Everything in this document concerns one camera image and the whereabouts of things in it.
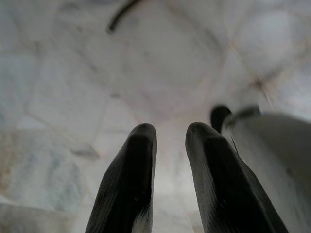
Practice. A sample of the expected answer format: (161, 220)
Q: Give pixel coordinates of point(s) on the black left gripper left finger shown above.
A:
(126, 184)

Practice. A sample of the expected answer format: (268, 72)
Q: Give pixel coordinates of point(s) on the silver robot leg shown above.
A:
(274, 155)

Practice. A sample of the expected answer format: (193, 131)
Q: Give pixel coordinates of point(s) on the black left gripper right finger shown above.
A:
(223, 184)

